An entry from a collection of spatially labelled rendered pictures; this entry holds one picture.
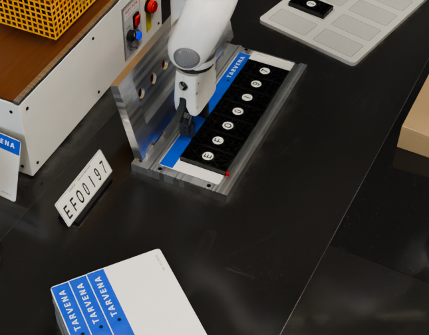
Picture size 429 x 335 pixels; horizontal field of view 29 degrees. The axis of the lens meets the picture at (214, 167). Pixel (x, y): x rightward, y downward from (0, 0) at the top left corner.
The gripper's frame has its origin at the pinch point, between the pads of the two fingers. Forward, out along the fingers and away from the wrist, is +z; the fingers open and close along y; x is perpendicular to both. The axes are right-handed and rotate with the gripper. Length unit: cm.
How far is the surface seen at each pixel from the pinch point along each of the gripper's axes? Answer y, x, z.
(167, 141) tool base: -6.4, 2.8, 1.9
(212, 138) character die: -2.6, -5.3, 0.9
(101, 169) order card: -19.9, 10.3, 0.8
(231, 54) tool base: 25.1, 2.9, 1.9
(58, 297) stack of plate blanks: -52, -1, -5
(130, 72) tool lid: -10.0, 8.2, -16.8
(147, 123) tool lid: -10.0, 5.3, -5.0
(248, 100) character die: 11.4, -7.2, 0.9
